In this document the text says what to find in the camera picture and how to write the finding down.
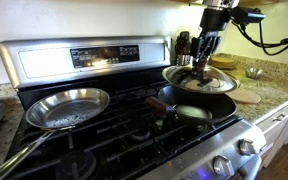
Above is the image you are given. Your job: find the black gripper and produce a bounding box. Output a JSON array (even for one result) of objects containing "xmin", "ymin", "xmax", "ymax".
[{"xmin": 189, "ymin": 6, "xmax": 232, "ymax": 73}]

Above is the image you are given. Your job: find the steel lid with dark knob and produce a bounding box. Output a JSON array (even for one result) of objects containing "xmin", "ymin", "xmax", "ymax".
[{"xmin": 161, "ymin": 63, "xmax": 241, "ymax": 95}]

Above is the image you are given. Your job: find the black frying pan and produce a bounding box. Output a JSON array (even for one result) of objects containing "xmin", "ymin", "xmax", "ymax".
[{"xmin": 145, "ymin": 83, "xmax": 238, "ymax": 127}]

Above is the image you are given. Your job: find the stainless steel frying pan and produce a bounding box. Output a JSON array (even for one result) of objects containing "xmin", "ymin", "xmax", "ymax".
[{"xmin": 0, "ymin": 87, "xmax": 111, "ymax": 180}]

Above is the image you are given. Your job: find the stack of wooden boards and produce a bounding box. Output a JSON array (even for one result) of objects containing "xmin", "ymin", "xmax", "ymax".
[{"xmin": 209, "ymin": 55, "xmax": 237, "ymax": 71}]

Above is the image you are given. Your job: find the perforated steel utensil holder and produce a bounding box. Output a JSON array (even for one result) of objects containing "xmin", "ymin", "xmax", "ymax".
[{"xmin": 175, "ymin": 54, "xmax": 193, "ymax": 67}]

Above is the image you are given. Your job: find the silver stove knob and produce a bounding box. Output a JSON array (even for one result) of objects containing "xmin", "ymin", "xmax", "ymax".
[
  {"xmin": 212, "ymin": 154, "xmax": 235, "ymax": 178},
  {"xmin": 238, "ymin": 138, "xmax": 257, "ymax": 157}
]

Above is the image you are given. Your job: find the stainless steel gas stove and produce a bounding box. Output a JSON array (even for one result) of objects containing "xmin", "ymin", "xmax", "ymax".
[{"xmin": 0, "ymin": 35, "xmax": 268, "ymax": 180}]

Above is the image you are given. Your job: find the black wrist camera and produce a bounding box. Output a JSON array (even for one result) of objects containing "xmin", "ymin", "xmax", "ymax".
[{"xmin": 229, "ymin": 5, "xmax": 267, "ymax": 25}]

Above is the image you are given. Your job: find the metal drawer handle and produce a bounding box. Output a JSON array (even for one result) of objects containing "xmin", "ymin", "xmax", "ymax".
[{"xmin": 272, "ymin": 112, "xmax": 287, "ymax": 122}]

